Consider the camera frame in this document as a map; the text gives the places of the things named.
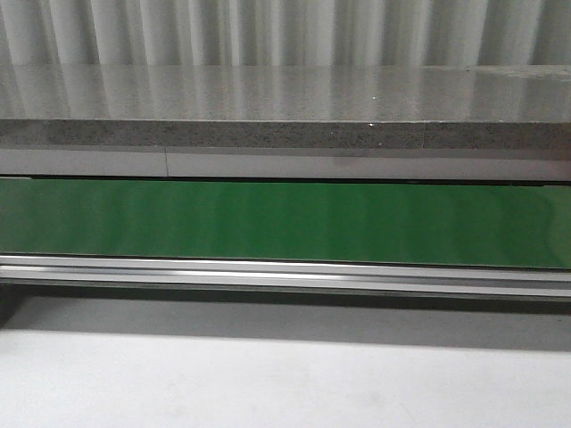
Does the grey granite counter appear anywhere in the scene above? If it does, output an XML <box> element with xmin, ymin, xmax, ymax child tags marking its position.
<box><xmin>1</xmin><ymin>64</ymin><xmax>570</xmax><ymax>151</ymax></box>

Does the green conveyor belt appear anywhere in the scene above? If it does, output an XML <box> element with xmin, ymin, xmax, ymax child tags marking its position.
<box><xmin>1</xmin><ymin>178</ymin><xmax>570</xmax><ymax>269</ymax></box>

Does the white pleated curtain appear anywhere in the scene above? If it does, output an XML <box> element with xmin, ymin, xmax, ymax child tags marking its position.
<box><xmin>1</xmin><ymin>1</ymin><xmax>570</xmax><ymax>66</ymax></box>

